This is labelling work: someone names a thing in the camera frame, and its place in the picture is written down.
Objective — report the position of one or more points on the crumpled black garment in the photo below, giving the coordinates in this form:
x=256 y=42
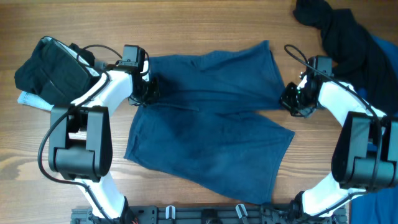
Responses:
x=360 y=60

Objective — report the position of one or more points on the bright blue cloth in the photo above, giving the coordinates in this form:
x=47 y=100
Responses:
x=379 y=207

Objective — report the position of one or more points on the folded black garment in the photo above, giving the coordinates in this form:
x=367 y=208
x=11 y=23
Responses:
x=53 y=73

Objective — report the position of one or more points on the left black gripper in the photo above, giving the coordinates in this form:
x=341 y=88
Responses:
x=155 y=94

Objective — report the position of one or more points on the dark blue shorts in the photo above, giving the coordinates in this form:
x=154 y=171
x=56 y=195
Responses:
x=206 y=125

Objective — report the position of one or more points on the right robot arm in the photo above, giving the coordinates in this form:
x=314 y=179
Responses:
x=364 y=159

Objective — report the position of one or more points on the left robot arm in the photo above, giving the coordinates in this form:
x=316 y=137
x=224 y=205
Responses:
x=77 y=149

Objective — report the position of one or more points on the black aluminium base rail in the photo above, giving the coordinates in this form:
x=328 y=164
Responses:
x=202 y=215

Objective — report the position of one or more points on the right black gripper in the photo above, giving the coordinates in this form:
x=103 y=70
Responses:
x=286 y=100

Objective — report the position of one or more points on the folded light denim jeans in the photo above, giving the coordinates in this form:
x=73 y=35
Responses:
x=33 y=100

